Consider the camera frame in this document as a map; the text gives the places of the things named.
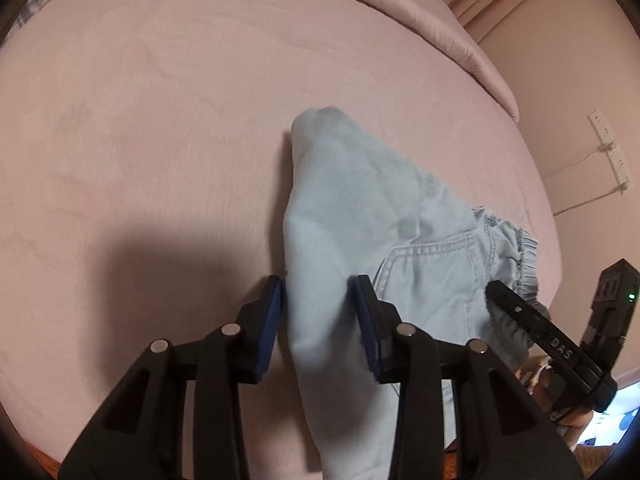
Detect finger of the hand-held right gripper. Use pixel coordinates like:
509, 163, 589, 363
486, 280, 619, 412

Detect pink quilt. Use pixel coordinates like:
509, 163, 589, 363
80, 0, 521, 123

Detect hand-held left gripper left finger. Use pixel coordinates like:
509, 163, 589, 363
57, 275, 287, 480

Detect pink bed sheet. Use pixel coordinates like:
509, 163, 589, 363
0, 0, 563, 480

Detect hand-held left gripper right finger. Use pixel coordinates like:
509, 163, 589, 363
352, 274, 585, 480

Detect white cable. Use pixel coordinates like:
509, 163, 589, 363
551, 184, 629, 217
541, 141, 617, 179

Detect person's right hand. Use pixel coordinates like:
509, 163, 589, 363
517, 362, 592, 442

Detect white power strip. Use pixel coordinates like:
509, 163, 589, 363
606, 144, 634, 195
587, 108, 619, 145

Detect light blue denim pants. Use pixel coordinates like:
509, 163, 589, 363
281, 106, 551, 480

